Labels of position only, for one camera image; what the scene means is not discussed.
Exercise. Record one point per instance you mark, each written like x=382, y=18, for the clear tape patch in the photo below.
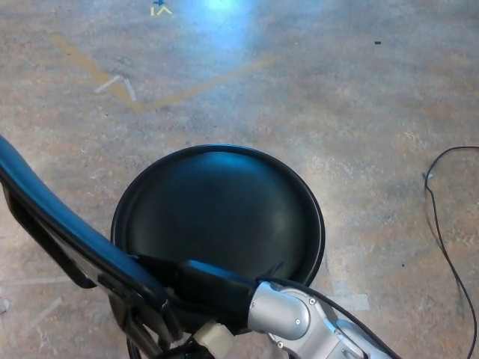
x=353, y=299

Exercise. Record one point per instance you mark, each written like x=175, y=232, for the long clear tape strip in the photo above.
x=33, y=281

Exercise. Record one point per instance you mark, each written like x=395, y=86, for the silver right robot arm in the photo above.
x=284, y=314

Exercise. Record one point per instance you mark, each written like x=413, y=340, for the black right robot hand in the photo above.
x=209, y=288

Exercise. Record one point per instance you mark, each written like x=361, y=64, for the short clear tape strip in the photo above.
x=43, y=315

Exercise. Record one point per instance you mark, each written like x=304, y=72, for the black round-seat chair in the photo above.
x=221, y=209

